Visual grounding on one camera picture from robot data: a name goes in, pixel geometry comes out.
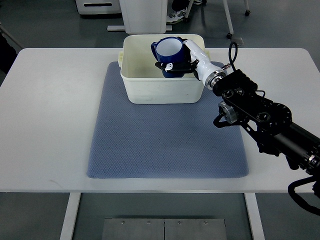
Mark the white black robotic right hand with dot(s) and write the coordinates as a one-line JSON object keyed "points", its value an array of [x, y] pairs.
{"points": [[196, 61]]}

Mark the blue enamel mug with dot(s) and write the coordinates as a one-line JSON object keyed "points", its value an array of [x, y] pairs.
{"points": [[168, 50]]}

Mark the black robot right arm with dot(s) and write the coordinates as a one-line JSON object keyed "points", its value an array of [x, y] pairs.
{"points": [[270, 125]]}

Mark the white plastic box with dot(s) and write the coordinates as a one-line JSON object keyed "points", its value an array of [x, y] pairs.
{"points": [[144, 82]]}

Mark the white rolling stand leg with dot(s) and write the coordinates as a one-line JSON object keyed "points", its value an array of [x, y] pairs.
{"points": [[227, 13]]}

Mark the white green sneaker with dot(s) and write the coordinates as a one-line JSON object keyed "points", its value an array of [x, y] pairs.
{"points": [[176, 16]]}

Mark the blue textured mat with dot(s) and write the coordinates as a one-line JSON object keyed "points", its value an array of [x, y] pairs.
{"points": [[161, 141]]}

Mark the white cabinet with slot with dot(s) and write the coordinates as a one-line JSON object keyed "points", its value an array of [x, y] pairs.
{"points": [[98, 7]]}

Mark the right white table leg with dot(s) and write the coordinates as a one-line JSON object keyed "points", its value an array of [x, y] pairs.
{"points": [[254, 217]]}

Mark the white table leg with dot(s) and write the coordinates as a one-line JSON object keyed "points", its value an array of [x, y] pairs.
{"points": [[70, 217], [254, 217]]}

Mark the dark object at left edge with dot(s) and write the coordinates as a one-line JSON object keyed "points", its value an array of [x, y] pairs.
{"points": [[8, 54]]}

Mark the left white table leg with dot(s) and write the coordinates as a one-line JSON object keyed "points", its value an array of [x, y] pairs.
{"points": [[70, 217]]}

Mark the white pedestal column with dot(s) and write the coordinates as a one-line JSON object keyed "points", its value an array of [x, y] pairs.
{"points": [[142, 17]]}

